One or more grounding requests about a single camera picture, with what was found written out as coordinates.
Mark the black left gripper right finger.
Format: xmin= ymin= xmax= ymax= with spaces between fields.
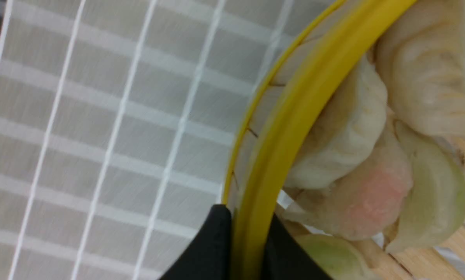
xmin=262 ymin=214 xmax=331 ymax=280

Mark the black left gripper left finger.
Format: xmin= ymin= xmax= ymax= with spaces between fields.
xmin=160 ymin=204 xmax=231 ymax=280

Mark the bamboo steamer basket yellow rim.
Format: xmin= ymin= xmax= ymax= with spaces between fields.
xmin=221 ymin=0 xmax=465 ymax=280

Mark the green dumpling lower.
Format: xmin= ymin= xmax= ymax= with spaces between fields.
xmin=295 ymin=234 xmax=380 ymax=280

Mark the green dumpling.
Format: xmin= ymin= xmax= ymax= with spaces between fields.
xmin=385 ymin=120 xmax=465 ymax=253
xmin=295 ymin=234 xmax=380 ymax=280

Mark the pink dumpling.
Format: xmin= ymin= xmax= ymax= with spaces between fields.
xmin=283 ymin=117 xmax=413 ymax=240

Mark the white dumpling left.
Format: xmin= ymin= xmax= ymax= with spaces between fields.
xmin=284 ymin=55 xmax=388 ymax=189

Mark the white dumpling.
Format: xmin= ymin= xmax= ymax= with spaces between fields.
xmin=376 ymin=0 xmax=465 ymax=139
xmin=284 ymin=55 xmax=388 ymax=189

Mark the grey checkered tablecloth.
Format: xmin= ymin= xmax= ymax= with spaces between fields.
xmin=0 ymin=0 xmax=330 ymax=280

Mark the green dumpling middle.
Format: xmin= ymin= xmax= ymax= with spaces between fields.
xmin=385 ymin=120 xmax=465 ymax=253

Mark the white dumpling upper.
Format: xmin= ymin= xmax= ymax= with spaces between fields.
xmin=376 ymin=0 xmax=465 ymax=139

